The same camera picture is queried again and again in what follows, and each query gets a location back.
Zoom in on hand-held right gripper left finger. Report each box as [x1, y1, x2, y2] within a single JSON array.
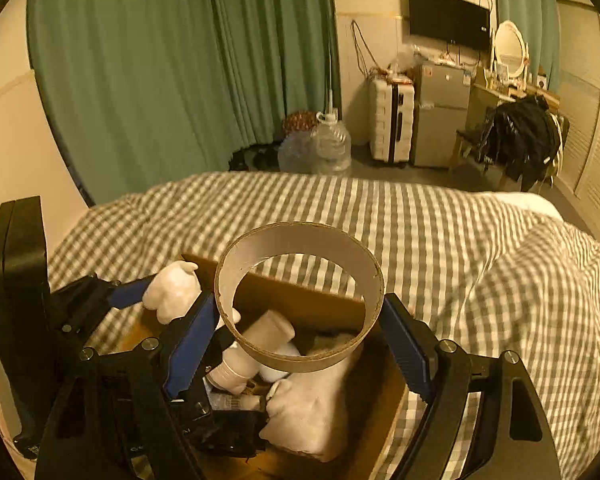
[[34, 291, 221, 480]]

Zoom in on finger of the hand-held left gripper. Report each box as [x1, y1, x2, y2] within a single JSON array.
[[106, 275, 157, 312]]

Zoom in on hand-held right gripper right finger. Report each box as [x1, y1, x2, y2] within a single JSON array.
[[381, 293, 564, 480]]

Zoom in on white plush toy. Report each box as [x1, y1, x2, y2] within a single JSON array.
[[141, 261, 243, 328], [266, 350, 363, 462]]

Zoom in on white plastic bottle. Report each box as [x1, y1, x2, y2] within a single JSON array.
[[207, 342, 261, 394]]

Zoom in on white squeeze tube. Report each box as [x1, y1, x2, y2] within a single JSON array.
[[205, 390, 265, 413]]

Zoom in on beige cylinder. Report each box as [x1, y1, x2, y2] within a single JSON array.
[[241, 310, 295, 357]]

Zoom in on white rounded device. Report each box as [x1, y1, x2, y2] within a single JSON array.
[[259, 345, 301, 382]]

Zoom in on black charger with cable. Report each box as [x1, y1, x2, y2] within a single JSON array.
[[192, 409, 267, 457]]

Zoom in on cardboard box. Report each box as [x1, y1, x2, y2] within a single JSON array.
[[115, 255, 411, 480]]

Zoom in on white cardboard ring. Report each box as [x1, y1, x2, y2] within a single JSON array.
[[214, 221, 385, 373]]

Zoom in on dark shoes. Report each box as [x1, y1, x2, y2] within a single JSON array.
[[228, 144, 281, 172]]

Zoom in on white bedsheet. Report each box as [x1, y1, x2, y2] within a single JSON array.
[[500, 191, 564, 222]]

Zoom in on clear plastic bottle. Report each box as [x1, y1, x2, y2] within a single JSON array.
[[278, 130, 321, 174]]

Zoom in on clear water jug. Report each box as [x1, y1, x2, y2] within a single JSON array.
[[310, 111, 353, 177]]

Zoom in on white suitcase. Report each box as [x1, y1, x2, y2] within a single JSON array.
[[370, 77, 417, 163]]

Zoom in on silver small fridge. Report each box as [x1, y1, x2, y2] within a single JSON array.
[[412, 62, 471, 169]]

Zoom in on brown patterned cushion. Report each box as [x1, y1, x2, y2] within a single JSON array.
[[283, 111, 327, 134]]

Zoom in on black clothes pile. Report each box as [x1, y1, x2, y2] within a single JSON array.
[[480, 95, 561, 187]]

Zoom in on dressing table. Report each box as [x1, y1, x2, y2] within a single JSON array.
[[467, 80, 561, 133]]

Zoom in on clear plastic bag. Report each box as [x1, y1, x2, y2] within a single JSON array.
[[389, 46, 427, 80]]

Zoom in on white louvred wardrobe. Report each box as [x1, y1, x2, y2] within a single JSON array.
[[554, 0, 600, 241]]

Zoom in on white oval mirror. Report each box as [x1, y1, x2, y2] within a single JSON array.
[[493, 20, 528, 81]]

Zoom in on narrow green curtain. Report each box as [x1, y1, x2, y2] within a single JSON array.
[[492, 0, 561, 93]]

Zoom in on wall cables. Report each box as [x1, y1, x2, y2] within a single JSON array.
[[350, 19, 383, 75]]

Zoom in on black wall television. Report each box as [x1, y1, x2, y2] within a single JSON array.
[[408, 0, 491, 51]]

